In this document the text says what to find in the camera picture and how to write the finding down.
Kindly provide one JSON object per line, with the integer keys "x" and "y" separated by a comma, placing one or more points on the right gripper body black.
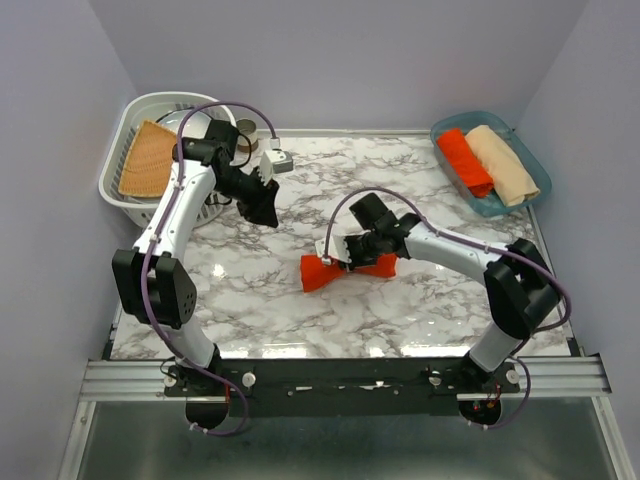
{"x": 363, "y": 249}

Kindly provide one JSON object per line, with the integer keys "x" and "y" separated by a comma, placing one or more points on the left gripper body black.
{"x": 250, "y": 191}

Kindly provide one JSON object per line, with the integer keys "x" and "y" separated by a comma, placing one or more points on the orange t shirt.
{"x": 465, "y": 164}
{"x": 316, "y": 275}

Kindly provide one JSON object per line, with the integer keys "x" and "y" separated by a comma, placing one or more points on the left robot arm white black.
{"x": 151, "y": 279}

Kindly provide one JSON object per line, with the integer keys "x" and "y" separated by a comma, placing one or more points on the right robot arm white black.
{"x": 520, "y": 289}

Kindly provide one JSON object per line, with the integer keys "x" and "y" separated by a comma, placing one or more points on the white bowl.
{"x": 195, "y": 127}

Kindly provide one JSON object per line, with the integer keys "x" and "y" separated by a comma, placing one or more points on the woven wicker fan tray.
{"x": 148, "y": 163}

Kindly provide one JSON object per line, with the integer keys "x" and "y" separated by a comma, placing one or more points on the rolled orange t shirt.
{"x": 465, "y": 164}

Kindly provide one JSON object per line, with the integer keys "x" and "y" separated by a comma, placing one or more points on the white plastic basket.
{"x": 153, "y": 107}

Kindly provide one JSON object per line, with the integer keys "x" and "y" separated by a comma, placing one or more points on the blue transparent plastic bin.
{"x": 491, "y": 205}

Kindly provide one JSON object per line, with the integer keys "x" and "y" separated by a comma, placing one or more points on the rolled beige t shirt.
{"x": 512, "y": 182}

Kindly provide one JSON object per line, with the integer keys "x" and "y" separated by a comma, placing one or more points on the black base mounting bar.
{"x": 342, "y": 387}

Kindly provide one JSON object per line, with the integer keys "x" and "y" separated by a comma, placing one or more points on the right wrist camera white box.
{"x": 334, "y": 249}

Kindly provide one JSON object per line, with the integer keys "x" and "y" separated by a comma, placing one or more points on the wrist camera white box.
{"x": 274, "y": 162}
{"x": 334, "y": 249}

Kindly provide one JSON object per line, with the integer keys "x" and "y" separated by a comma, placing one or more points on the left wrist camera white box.
{"x": 274, "y": 162}

